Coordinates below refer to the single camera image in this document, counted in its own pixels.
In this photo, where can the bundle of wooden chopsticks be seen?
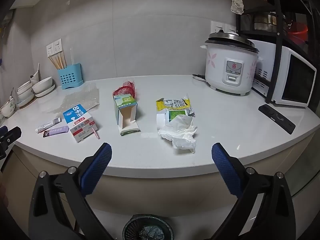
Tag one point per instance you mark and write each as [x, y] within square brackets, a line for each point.
[58, 61]

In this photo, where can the white jar with green label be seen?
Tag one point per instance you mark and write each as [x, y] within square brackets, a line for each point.
[175, 115]

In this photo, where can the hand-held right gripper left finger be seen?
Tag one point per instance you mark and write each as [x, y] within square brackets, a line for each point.
[98, 168]

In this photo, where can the white floral rice cooker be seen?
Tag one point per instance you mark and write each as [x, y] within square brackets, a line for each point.
[230, 62]

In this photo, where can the stack of patterned bowls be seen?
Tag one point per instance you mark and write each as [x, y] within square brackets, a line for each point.
[25, 91]

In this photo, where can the yellow torn snack wrapper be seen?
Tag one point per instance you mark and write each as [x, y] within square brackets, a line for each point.
[172, 102]

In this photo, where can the red plastic bucket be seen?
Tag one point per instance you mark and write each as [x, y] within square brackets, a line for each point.
[298, 31]

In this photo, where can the white ceramic bowl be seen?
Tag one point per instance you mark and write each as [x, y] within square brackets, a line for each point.
[42, 85]

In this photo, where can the teal plastic waste basket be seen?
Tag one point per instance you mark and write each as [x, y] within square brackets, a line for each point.
[132, 227]

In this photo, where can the clear drinking straw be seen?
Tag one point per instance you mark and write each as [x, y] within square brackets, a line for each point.
[72, 55]

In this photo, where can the white ceramic plate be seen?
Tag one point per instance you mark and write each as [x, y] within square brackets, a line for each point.
[47, 93]

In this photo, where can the red mesh net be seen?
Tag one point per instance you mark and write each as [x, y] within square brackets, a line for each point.
[126, 87]

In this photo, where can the steel pot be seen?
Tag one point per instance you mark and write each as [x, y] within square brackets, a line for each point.
[265, 20]

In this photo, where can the white microwave oven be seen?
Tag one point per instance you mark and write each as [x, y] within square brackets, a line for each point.
[295, 80]

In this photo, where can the blue and white milk carton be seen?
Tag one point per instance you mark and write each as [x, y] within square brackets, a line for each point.
[77, 122]

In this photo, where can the clear bubble wrap sheet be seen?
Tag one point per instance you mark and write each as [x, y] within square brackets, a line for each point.
[80, 97]

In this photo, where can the white wall socket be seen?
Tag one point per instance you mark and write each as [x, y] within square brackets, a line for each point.
[217, 27]
[50, 50]
[57, 46]
[230, 28]

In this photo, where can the small white ointment tube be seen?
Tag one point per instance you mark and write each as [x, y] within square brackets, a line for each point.
[47, 125]

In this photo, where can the blue plastic chopstick holder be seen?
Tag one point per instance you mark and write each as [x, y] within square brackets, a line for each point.
[71, 78]

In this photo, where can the green and white paper box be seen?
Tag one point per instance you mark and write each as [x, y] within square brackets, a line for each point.
[125, 102]

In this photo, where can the black remote control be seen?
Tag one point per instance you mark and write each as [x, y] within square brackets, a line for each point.
[275, 117]

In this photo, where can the pink straw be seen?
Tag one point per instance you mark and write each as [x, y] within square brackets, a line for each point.
[96, 133]

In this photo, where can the black metal kitchen rack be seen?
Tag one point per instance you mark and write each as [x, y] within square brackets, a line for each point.
[271, 92]

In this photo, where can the purple coffee sachet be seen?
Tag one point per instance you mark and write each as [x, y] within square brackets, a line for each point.
[57, 130]

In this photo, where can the crumpled white tissue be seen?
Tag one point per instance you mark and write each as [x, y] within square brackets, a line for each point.
[182, 132]

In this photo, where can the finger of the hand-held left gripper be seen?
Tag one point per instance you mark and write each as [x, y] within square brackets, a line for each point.
[12, 133]

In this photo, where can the small patterned ceramic bowl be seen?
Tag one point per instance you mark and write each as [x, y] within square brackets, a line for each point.
[7, 108]

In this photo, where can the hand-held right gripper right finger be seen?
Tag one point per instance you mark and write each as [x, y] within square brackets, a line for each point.
[226, 171]

